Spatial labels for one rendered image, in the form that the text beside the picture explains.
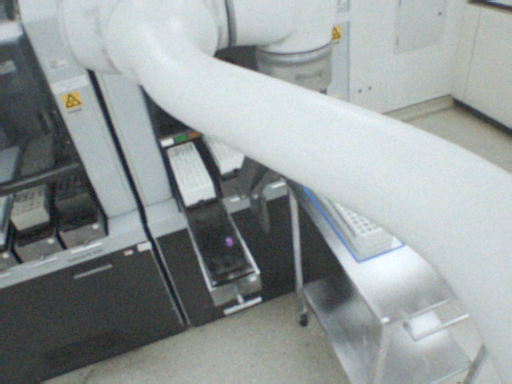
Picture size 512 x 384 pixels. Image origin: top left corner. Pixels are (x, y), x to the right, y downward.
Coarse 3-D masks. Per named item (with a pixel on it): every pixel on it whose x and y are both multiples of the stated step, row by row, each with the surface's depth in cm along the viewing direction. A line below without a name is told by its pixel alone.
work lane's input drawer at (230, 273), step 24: (168, 168) 148; (216, 192) 133; (192, 216) 126; (216, 216) 124; (192, 240) 117; (216, 240) 116; (240, 240) 114; (216, 264) 109; (240, 264) 108; (216, 288) 102; (240, 288) 105
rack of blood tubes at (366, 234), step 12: (336, 204) 110; (336, 216) 112; (348, 216) 105; (360, 216) 106; (348, 228) 110; (360, 228) 103; (372, 228) 101; (360, 240) 100; (372, 240) 101; (384, 240) 102; (360, 252) 103
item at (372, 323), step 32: (288, 192) 132; (320, 224) 113; (352, 256) 102; (384, 256) 101; (416, 256) 99; (320, 288) 161; (352, 288) 159; (384, 288) 93; (416, 288) 92; (448, 288) 91; (320, 320) 149; (352, 320) 147; (384, 320) 87; (416, 320) 143; (448, 320) 88; (352, 352) 137; (384, 352) 94; (416, 352) 134; (448, 352) 132; (480, 352) 121
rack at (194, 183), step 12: (192, 144) 148; (180, 156) 143; (192, 156) 141; (180, 168) 137; (192, 168) 136; (204, 168) 134; (180, 180) 132; (192, 180) 131; (204, 180) 130; (192, 192) 126; (204, 192) 127
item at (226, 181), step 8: (200, 136) 161; (200, 144) 159; (208, 152) 151; (208, 160) 149; (216, 168) 143; (216, 176) 141; (224, 176) 138; (232, 176) 138; (224, 184) 138; (232, 184) 139; (224, 192) 140; (232, 192) 141; (232, 200) 137
